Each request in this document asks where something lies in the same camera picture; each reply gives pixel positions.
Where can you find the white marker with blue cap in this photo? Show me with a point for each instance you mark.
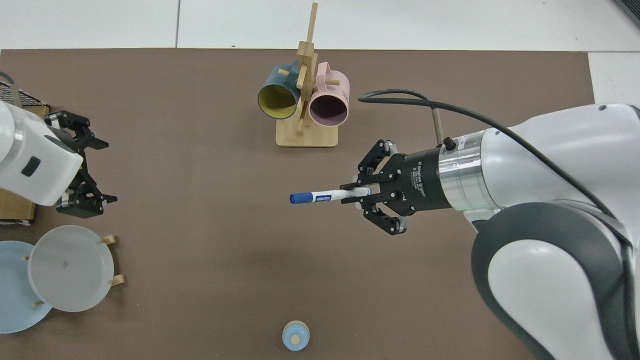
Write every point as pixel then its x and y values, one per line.
pixel 320 197

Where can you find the wooden cup stand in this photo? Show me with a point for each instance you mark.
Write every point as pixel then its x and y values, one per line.
pixel 310 137

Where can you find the grey plate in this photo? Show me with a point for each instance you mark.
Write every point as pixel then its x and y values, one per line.
pixel 70 270

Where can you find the pink cup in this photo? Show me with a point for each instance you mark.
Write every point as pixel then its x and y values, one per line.
pixel 332 90

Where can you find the wooden plate rack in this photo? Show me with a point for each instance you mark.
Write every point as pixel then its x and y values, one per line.
pixel 117 280

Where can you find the light blue plate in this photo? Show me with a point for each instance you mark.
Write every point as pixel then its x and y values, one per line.
pixel 15 290

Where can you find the dark teal cup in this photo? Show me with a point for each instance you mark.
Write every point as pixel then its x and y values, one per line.
pixel 277 80

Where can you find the brown table cloth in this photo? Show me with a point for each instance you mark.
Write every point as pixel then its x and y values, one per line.
pixel 200 250

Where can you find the small blue round bell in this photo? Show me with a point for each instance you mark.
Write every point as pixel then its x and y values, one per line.
pixel 295 336

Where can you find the dark grey striped object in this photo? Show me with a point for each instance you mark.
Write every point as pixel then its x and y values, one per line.
pixel 631 7

